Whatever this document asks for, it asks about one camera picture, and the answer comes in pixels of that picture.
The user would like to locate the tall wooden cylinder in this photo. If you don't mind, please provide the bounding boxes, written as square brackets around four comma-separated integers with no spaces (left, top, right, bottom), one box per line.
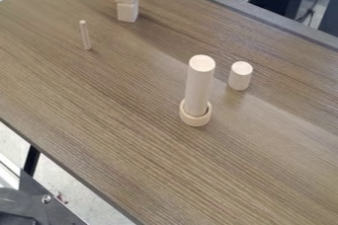
[182,53,218,117]

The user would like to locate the short wooden cylinder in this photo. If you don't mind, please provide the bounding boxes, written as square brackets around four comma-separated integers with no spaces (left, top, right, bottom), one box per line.
[226,60,255,92]

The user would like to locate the thin wooden peg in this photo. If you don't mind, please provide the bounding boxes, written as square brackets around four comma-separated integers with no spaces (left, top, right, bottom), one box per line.
[77,19,94,51]

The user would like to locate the wooden ring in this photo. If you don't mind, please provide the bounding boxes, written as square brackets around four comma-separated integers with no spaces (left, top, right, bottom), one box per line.
[178,99,214,128]

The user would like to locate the black metal base plate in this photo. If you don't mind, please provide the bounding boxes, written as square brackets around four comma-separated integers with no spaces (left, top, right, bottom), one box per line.
[0,169,90,225]

